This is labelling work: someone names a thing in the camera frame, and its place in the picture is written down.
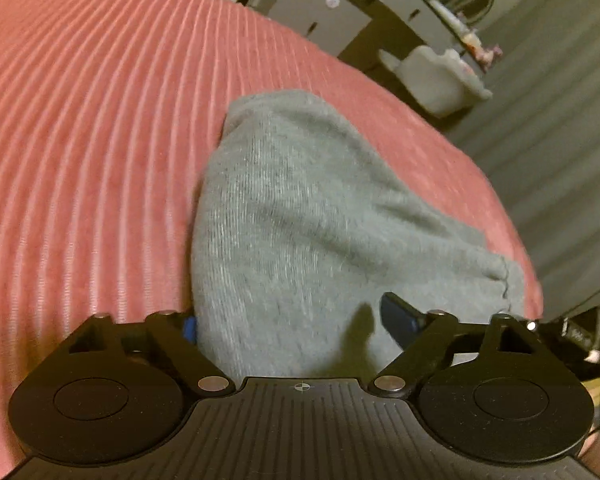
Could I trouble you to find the pink ornament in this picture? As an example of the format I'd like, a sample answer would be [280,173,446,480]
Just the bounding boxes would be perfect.
[461,30,504,72]

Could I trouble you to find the grey pants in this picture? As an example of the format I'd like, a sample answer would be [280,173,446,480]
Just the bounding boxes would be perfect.
[190,89,527,378]

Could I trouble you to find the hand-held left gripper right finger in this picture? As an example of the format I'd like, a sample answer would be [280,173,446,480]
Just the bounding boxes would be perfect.
[371,291,547,397]

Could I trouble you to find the grey dresser cabinet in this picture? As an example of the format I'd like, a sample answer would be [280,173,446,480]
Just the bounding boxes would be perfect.
[240,0,473,77]

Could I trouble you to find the grey curtain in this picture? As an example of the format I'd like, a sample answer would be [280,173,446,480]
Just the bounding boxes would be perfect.
[442,0,600,323]

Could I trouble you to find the pink ribbed blanket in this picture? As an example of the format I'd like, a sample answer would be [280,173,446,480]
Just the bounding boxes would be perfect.
[0,0,545,480]

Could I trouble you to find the light grey plush chair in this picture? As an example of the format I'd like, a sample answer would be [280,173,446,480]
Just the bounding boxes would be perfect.
[378,44,495,117]

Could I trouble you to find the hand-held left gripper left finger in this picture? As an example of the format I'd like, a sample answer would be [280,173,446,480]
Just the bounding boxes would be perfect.
[61,311,237,395]

